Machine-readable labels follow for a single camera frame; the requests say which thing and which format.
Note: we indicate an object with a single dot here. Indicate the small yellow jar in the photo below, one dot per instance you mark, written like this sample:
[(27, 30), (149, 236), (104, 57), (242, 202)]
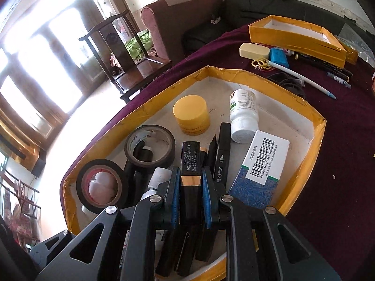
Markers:
[(192, 115)]

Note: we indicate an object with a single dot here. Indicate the maroon armchair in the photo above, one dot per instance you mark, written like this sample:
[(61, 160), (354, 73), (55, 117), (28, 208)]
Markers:
[(168, 20)]

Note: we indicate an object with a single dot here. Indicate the far yellow cardboard tray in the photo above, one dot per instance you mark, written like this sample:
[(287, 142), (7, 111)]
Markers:
[(298, 36)]

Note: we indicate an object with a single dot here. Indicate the cream eraser block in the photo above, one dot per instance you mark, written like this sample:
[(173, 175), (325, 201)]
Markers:
[(254, 51)]

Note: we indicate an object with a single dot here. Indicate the black tape roll red core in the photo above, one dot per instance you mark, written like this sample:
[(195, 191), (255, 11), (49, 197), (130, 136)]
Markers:
[(121, 199)]

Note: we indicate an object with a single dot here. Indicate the white blue pen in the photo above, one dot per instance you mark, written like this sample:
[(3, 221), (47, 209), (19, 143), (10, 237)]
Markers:
[(301, 77)]

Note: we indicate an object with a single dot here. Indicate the black pens by far tray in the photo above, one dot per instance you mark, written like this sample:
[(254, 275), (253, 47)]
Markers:
[(313, 66)]

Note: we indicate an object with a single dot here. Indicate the black gold lipstick tube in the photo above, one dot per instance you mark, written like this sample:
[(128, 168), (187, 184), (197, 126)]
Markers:
[(190, 182)]

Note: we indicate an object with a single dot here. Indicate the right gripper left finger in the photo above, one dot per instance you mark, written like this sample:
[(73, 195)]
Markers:
[(119, 245)]

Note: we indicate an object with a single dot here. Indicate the blue white medicine box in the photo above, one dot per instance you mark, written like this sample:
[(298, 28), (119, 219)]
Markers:
[(260, 172)]

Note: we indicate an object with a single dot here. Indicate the yellow packing tape roll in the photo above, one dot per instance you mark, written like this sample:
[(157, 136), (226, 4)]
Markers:
[(351, 53)]

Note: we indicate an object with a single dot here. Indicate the white bottle clear cap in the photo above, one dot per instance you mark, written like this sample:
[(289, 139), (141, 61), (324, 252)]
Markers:
[(160, 175)]

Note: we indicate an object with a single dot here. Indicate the black ballpoint pen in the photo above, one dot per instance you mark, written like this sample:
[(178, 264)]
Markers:
[(212, 153)]

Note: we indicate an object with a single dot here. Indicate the white bottle red label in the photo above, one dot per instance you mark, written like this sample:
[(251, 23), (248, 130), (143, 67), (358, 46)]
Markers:
[(99, 189)]

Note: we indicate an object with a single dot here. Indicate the white bottle green label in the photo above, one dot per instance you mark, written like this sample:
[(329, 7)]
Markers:
[(243, 115)]

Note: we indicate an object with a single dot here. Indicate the yellow cardboard tray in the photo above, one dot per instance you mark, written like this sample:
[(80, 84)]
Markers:
[(209, 262), (298, 36)]

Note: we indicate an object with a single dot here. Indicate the near yellow cardboard tray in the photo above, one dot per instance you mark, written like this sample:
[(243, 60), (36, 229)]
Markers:
[(209, 262)]

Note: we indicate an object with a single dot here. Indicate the black sofa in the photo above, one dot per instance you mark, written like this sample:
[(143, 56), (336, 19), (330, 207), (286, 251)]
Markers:
[(233, 14)]

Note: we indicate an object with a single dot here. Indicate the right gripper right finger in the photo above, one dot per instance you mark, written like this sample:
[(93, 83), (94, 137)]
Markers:
[(261, 244)]

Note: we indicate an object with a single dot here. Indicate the black marker white cap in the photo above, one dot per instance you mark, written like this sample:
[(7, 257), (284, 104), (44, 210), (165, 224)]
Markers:
[(221, 167)]

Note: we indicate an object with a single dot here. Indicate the dark wooden chair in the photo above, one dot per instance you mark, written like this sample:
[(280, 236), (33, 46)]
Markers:
[(134, 76)]

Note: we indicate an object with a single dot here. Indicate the maroon table cloth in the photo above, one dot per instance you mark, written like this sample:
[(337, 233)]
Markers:
[(329, 198)]

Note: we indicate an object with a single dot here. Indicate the black tape roll white core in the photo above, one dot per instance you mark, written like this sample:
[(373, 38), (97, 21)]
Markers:
[(149, 147)]

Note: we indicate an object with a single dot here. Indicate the yellow rubber bands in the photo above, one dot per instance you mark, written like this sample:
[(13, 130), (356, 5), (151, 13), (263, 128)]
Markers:
[(261, 64)]

